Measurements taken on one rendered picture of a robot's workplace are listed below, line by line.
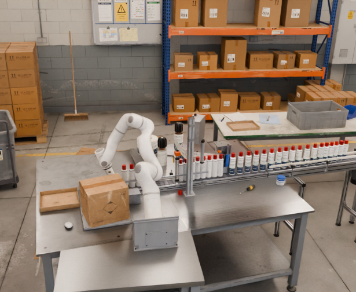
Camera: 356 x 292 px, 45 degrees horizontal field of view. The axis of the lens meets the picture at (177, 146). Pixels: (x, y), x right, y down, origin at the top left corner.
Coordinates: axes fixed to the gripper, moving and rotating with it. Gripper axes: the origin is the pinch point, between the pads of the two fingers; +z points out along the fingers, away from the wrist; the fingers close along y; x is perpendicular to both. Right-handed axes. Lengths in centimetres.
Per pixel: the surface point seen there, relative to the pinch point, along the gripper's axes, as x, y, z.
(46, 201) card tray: 56, 1, -8
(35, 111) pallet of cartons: 78, 322, 17
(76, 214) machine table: 35.0, -23.2, -0.5
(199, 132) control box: -76, -18, -19
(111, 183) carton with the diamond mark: 0.7, -34.7, -18.9
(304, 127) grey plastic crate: -219, 96, 91
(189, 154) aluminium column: -63, -17, -4
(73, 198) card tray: 35.6, 1.2, -1.1
